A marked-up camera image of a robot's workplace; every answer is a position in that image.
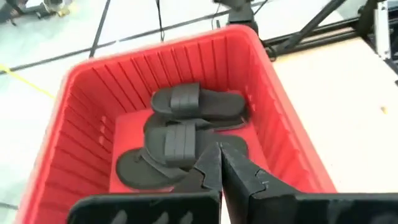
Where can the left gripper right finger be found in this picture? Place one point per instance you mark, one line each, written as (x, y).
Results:
(280, 208)

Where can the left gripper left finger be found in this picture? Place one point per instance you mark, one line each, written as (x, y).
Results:
(155, 208)

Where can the black rubber slide sandal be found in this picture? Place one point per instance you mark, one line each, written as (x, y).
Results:
(217, 104)
(174, 146)

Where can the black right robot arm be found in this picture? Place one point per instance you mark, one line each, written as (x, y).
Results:
(241, 18)

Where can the red plastic bin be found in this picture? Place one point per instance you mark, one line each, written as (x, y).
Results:
(93, 93)

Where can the grey metal equipment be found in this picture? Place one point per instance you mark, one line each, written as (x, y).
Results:
(53, 4)

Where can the black aluminium frame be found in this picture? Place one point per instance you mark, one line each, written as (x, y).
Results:
(311, 39)

